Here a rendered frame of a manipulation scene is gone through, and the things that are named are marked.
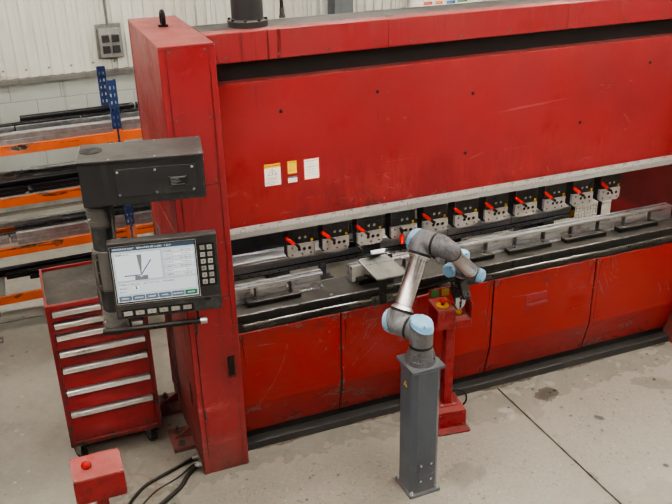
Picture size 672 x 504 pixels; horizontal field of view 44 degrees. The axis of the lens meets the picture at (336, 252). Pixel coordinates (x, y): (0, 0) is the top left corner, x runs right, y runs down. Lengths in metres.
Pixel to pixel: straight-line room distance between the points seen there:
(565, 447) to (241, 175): 2.36
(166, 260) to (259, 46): 1.14
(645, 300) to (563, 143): 1.33
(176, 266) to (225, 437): 1.34
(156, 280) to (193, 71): 0.93
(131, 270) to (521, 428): 2.54
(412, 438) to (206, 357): 1.12
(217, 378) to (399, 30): 1.99
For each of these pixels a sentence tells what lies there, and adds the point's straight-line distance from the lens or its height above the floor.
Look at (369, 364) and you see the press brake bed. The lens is 4.77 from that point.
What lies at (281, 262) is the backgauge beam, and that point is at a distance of 4.70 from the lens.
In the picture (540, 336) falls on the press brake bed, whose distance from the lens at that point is 5.33.
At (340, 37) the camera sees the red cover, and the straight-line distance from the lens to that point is 4.13.
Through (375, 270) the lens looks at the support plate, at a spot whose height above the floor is 1.00.
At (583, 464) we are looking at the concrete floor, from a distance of 4.83.
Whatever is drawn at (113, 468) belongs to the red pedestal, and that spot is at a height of 0.80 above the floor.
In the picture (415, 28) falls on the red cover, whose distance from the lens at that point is 4.29.
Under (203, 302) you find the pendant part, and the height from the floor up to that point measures 1.28.
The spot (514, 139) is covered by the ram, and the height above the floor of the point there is 1.57.
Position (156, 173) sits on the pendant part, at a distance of 3.41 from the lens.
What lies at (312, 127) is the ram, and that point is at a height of 1.80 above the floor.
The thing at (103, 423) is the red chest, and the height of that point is 0.23.
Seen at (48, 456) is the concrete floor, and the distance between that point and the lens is 5.05.
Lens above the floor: 2.97
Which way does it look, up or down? 25 degrees down
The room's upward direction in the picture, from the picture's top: 1 degrees counter-clockwise
